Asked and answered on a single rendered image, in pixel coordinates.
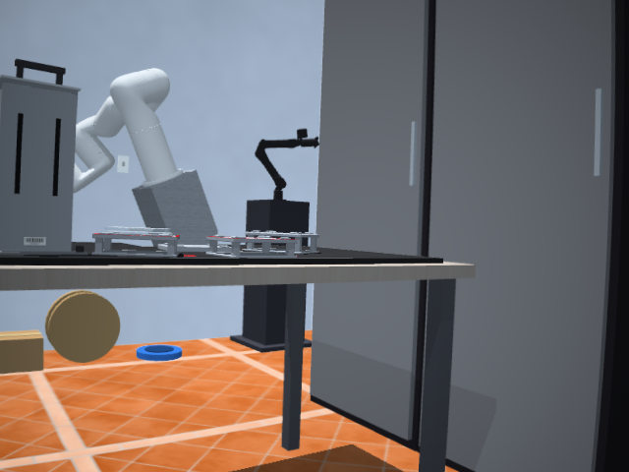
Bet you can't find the white microplate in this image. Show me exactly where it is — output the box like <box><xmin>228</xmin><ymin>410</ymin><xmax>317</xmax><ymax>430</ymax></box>
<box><xmin>103</xmin><ymin>227</ymin><xmax>171</xmax><ymax>236</ymax></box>

